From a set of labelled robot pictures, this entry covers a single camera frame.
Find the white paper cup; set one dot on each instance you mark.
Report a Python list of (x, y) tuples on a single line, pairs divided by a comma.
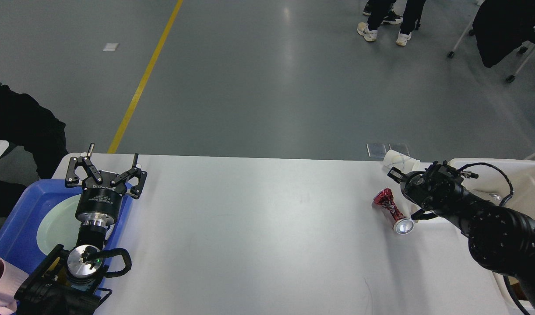
[(438, 218), (404, 163)]

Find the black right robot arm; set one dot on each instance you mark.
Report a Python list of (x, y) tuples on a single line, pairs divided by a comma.
[(500, 239)]

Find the green plate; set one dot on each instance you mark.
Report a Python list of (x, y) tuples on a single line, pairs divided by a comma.
[(60, 227)]

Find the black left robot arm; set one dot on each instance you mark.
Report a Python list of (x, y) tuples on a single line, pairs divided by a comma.
[(68, 281)]

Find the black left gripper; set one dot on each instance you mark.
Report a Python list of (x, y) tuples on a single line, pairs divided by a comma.
[(100, 203)]

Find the red snack wrapper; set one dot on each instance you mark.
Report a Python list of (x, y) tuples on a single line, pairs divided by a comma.
[(401, 223)]

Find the chair with black jacket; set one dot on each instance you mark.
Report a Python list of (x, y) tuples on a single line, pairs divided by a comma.
[(500, 27)]

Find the left floor plate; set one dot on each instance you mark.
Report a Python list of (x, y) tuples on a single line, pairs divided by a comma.
[(376, 150)]

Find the person with dark sneakers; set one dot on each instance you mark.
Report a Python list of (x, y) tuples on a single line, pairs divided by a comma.
[(391, 18)]

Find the white plastic bin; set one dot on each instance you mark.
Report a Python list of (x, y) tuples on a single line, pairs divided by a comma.
[(484, 292)]

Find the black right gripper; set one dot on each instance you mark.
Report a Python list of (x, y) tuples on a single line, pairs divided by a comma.
[(432, 189)]

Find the floor plate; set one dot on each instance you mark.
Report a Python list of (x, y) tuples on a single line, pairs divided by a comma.
[(376, 150), (400, 147)]

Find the pink ribbed mug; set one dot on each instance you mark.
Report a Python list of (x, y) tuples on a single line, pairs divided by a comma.
[(11, 278)]

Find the person in black trousers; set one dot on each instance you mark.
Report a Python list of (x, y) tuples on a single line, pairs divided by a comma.
[(381, 11)]

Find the right floor plate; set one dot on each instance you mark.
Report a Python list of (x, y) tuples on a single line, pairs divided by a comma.
[(400, 147)]

